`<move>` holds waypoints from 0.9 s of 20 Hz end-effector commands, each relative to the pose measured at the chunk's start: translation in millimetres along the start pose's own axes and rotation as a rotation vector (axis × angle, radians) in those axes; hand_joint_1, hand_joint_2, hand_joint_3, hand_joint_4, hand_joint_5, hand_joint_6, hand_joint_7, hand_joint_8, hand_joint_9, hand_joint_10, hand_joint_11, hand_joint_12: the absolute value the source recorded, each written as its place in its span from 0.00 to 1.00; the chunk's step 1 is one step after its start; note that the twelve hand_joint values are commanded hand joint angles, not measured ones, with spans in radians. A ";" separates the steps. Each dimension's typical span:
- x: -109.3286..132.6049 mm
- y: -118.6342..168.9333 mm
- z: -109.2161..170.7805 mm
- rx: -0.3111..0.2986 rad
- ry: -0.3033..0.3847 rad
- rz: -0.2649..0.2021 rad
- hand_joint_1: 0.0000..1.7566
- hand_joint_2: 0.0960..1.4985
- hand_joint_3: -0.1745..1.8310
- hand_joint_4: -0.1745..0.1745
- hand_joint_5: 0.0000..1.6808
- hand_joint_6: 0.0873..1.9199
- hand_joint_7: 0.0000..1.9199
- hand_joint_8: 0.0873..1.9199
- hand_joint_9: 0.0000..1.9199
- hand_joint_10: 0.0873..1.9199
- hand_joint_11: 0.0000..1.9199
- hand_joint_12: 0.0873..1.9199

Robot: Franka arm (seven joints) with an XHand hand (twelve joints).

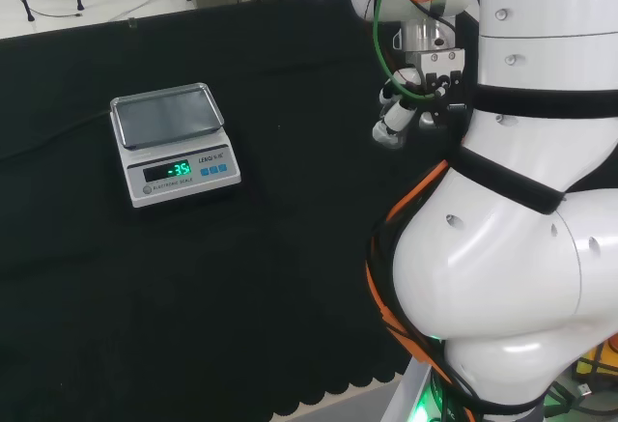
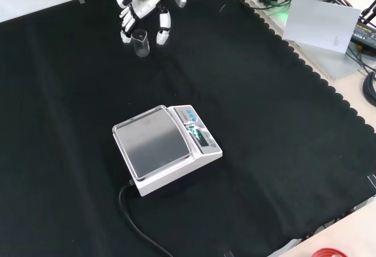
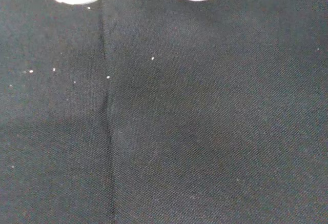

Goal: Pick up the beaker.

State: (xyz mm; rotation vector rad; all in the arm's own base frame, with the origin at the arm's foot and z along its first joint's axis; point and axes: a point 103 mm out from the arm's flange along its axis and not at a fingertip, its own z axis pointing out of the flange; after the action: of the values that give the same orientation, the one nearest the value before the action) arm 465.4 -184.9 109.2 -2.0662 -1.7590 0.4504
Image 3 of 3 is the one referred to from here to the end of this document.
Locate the black bench cloth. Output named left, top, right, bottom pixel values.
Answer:
left=0, top=0, right=328, bottom=224

